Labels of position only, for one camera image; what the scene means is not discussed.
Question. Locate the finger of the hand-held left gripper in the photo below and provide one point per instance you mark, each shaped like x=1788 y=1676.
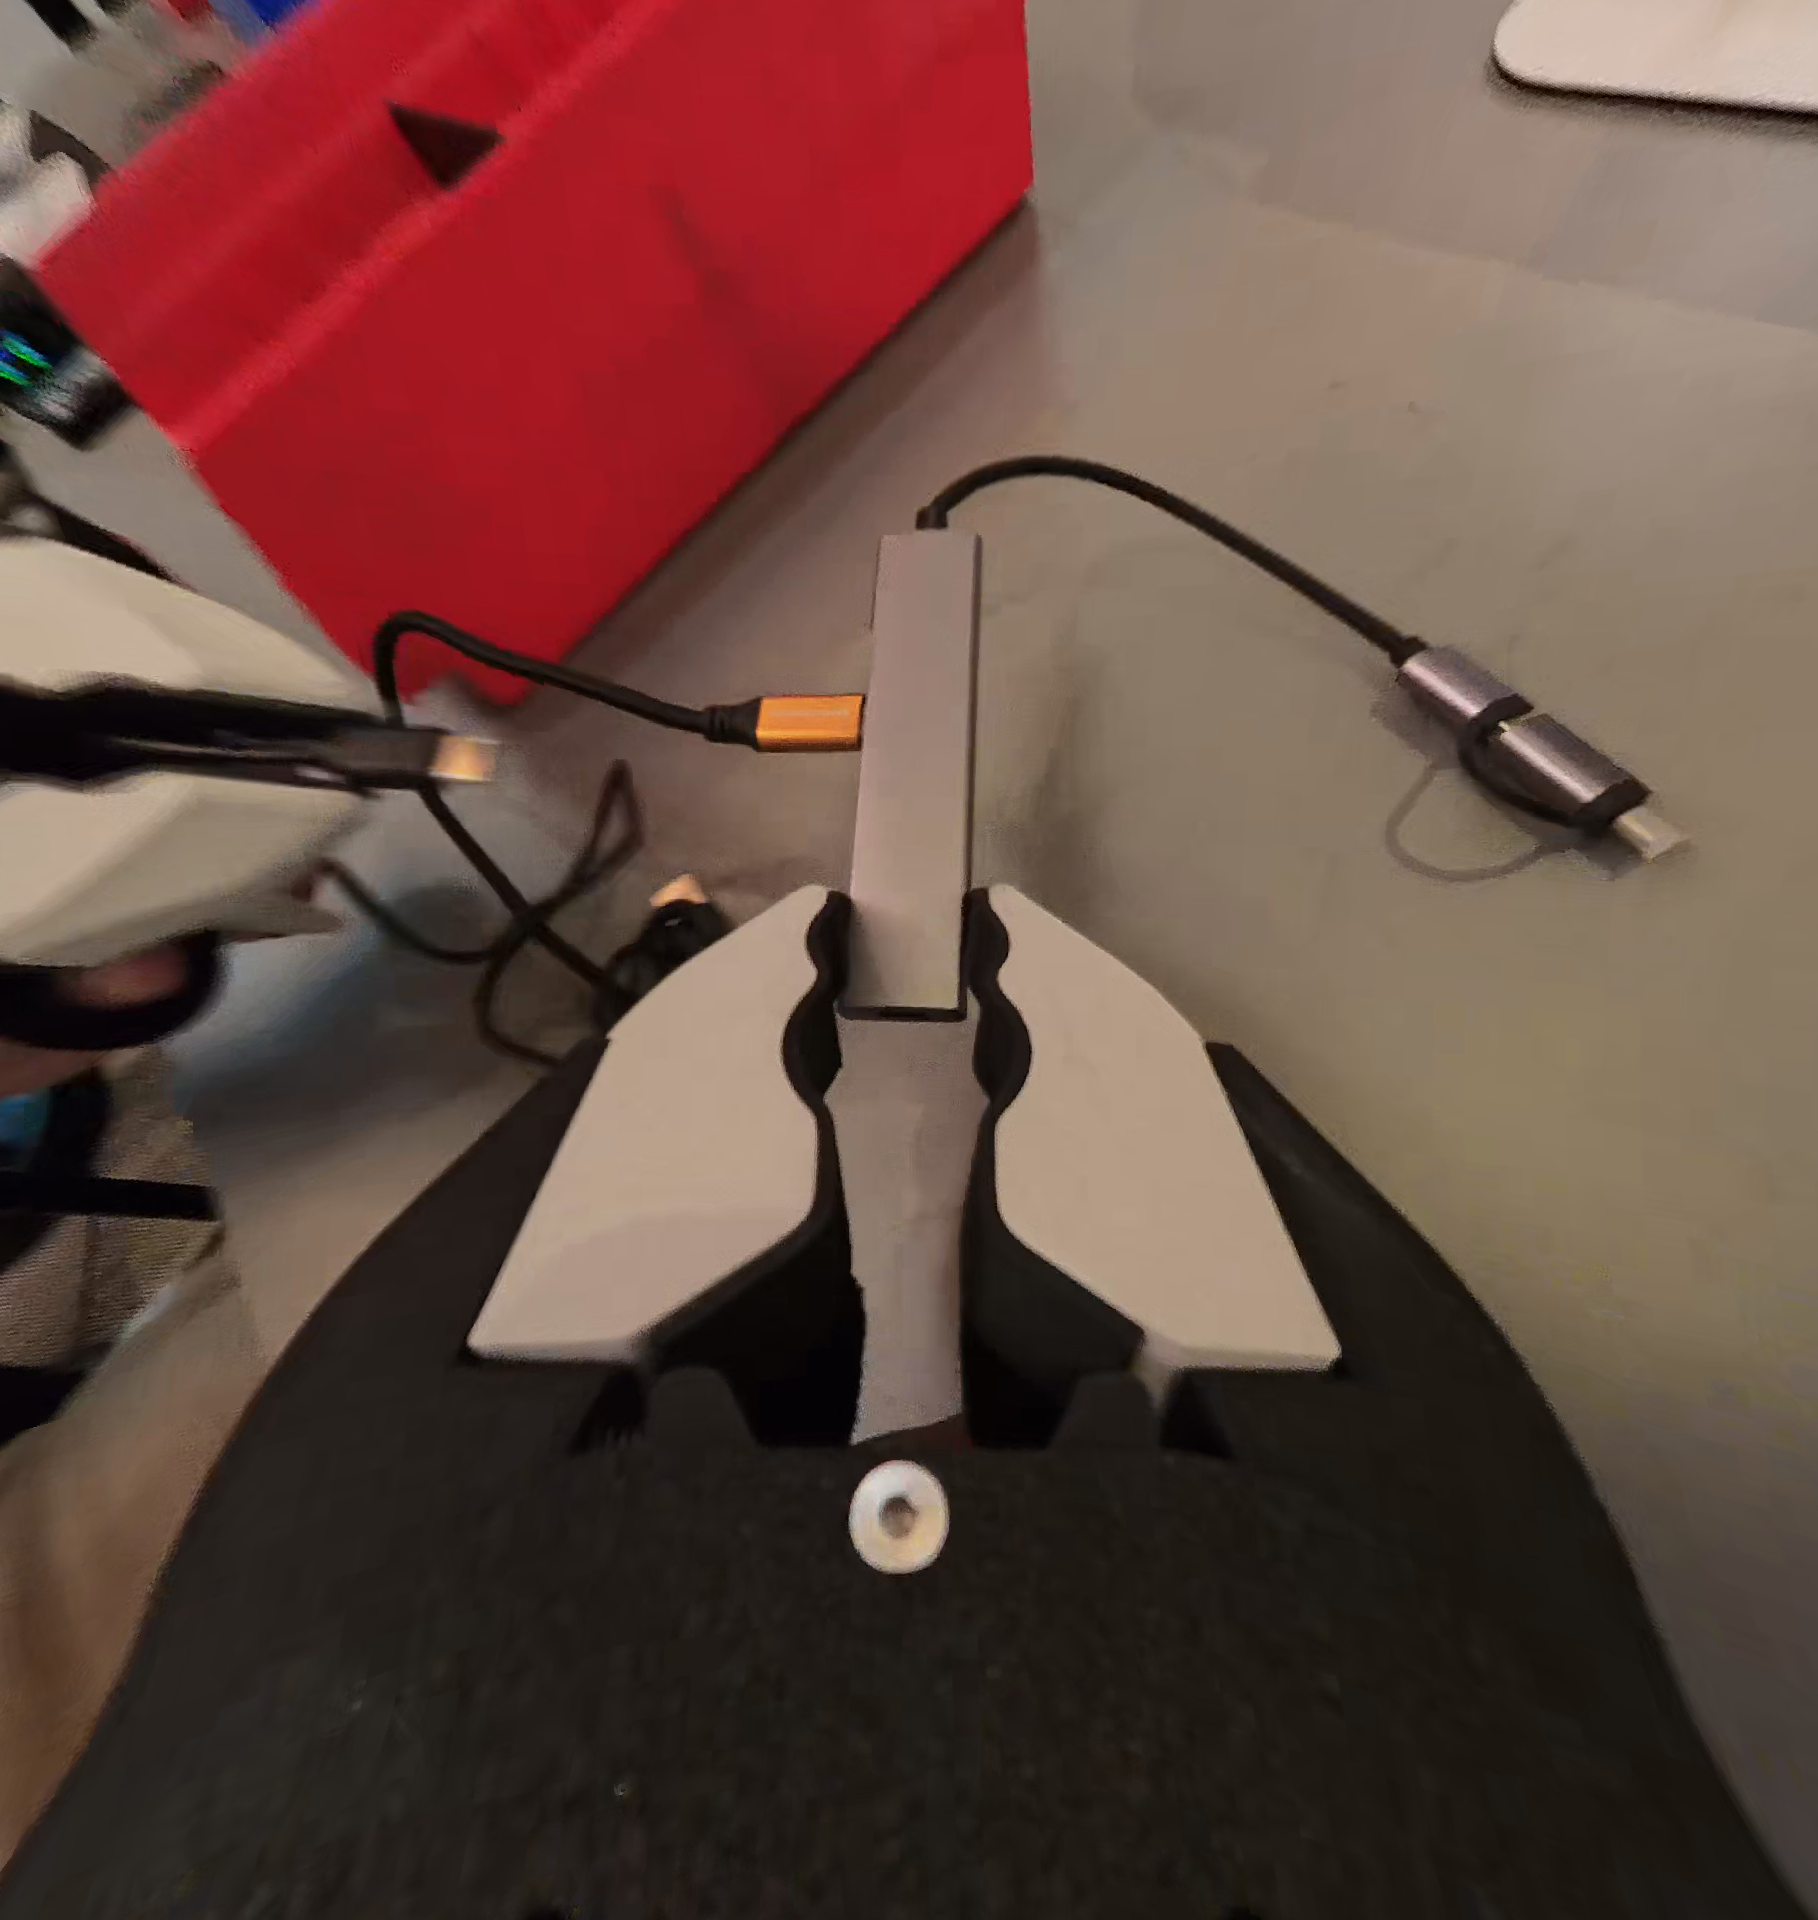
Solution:
x=128 y=631
x=128 y=869

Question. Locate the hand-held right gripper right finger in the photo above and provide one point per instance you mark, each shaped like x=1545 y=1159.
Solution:
x=1165 y=1185

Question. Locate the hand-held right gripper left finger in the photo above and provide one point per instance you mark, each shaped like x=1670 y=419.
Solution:
x=669 y=1185

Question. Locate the red plastic bin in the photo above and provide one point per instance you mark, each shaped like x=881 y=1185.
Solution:
x=549 y=376

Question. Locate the grey usb hub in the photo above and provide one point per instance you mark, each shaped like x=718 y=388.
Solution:
x=915 y=751

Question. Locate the person's left hand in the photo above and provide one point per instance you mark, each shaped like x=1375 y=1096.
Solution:
x=128 y=983

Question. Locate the black device with green lights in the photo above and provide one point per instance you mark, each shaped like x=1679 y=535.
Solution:
x=38 y=376

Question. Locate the black divider of red bin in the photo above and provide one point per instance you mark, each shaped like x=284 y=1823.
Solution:
x=439 y=143

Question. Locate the white tablet stand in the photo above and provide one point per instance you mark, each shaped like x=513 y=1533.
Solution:
x=1720 y=53

